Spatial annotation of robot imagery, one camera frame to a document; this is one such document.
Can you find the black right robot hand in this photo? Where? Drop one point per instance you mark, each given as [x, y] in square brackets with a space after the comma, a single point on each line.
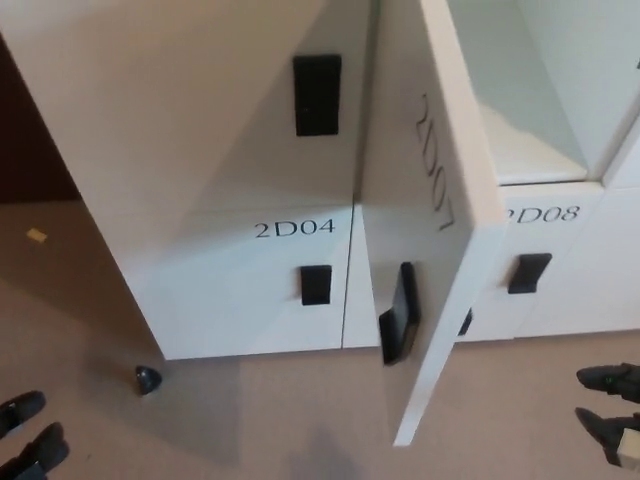
[610, 380]

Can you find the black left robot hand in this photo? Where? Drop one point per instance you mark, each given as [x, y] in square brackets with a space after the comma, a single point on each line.
[50, 442]

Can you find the white door 2D07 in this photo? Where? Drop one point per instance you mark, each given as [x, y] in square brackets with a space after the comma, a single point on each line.
[425, 150]

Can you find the white cabinet door 2D08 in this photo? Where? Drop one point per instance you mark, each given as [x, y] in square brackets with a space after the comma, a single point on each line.
[490, 310]

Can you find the black inner door latch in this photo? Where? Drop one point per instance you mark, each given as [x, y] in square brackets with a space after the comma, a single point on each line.
[466, 322]

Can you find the white cabinet door 2D04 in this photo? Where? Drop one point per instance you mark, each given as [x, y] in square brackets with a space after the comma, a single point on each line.
[225, 300]

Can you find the brown wooden door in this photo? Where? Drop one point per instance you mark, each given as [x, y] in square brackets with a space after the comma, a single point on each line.
[30, 140]

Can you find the white locker cabinet body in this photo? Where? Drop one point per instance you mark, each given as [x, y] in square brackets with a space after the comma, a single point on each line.
[525, 75]

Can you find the white cabinet door 2D03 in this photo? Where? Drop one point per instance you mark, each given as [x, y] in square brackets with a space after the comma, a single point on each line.
[175, 100]

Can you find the black floor doorstop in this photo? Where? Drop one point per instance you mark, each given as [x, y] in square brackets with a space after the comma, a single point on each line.
[147, 380]

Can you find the black lock on 2D08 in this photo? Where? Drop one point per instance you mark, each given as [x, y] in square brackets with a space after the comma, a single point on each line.
[527, 275]

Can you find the yellow paper scrap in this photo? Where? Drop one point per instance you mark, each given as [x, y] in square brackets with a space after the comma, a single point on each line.
[36, 235]

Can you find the black lock on 2D07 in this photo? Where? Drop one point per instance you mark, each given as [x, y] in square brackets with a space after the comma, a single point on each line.
[400, 320]

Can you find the black lock on 2D04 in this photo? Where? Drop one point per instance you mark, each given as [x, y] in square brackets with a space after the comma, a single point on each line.
[316, 285]

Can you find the black lock on 2D03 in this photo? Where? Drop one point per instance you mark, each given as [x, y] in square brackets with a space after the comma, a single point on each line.
[317, 95]

